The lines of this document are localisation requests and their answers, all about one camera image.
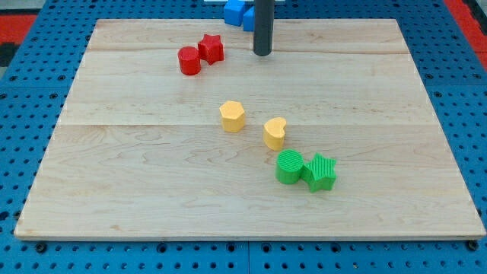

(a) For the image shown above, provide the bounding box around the yellow hexagon block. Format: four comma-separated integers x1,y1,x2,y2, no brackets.
219,100,246,132

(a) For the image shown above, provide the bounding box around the yellow heart block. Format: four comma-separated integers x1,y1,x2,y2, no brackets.
263,117,287,151

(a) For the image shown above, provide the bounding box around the red cylinder block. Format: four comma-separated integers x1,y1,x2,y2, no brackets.
177,46,201,75

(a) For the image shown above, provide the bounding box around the green star block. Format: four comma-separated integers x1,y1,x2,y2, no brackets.
301,153,336,193

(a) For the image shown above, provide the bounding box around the blue block behind rod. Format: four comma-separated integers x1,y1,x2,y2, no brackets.
243,7,254,32

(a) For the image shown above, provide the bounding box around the blue cube block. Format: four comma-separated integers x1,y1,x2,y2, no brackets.
224,0,246,27

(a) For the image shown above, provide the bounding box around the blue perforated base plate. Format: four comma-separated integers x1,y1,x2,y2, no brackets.
1,1,486,273

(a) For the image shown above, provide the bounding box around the red star block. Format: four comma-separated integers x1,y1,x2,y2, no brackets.
198,33,224,65

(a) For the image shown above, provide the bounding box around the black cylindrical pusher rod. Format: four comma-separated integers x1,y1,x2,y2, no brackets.
253,0,275,56

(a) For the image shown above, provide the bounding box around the light wooden board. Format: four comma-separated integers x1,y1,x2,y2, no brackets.
14,19,485,241

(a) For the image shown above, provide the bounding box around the green cylinder block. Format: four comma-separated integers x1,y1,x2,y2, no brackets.
275,149,304,184

